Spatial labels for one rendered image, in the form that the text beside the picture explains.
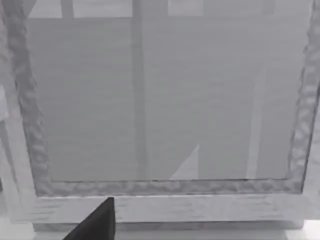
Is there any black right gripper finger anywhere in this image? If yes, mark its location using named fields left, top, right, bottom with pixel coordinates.
left=61, top=196, right=116, bottom=240

